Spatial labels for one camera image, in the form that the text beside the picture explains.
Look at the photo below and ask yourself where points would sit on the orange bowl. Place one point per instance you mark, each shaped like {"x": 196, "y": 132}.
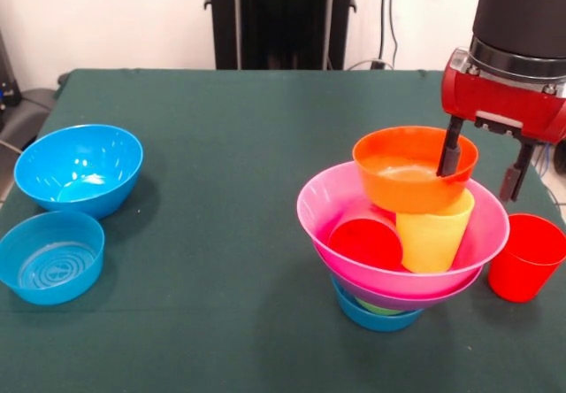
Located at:
{"x": 407, "y": 194}

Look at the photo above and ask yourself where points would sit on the dark grey stand base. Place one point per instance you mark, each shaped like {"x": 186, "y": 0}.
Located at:
{"x": 26, "y": 114}

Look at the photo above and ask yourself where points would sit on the crimson cup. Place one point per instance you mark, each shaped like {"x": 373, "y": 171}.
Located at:
{"x": 364, "y": 242}

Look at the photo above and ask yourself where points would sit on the green bowl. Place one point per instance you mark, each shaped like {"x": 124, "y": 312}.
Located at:
{"x": 378, "y": 308}

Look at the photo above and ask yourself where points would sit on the red cup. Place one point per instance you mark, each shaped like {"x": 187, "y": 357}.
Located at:
{"x": 526, "y": 273}

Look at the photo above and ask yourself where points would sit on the large pink bowl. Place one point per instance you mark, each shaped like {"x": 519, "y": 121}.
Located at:
{"x": 486, "y": 233}

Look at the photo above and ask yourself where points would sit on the small blue bowl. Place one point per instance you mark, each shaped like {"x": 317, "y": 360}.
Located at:
{"x": 51, "y": 260}
{"x": 376, "y": 322}

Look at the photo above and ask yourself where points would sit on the large blue bowl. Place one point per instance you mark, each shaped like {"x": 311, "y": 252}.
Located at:
{"x": 79, "y": 171}

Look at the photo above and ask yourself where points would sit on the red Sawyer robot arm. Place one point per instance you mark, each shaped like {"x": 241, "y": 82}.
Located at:
{"x": 522, "y": 17}

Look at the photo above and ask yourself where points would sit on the yellow cup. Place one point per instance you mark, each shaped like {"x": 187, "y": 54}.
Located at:
{"x": 431, "y": 242}

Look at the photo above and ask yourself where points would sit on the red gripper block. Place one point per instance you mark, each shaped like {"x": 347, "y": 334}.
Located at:
{"x": 499, "y": 105}

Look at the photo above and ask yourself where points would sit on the dark green tablecloth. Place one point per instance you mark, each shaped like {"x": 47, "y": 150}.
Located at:
{"x": 199, "y": 322}

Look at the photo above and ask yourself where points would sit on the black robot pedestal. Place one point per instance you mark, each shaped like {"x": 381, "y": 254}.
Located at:
{"x": 283, "y": 12}

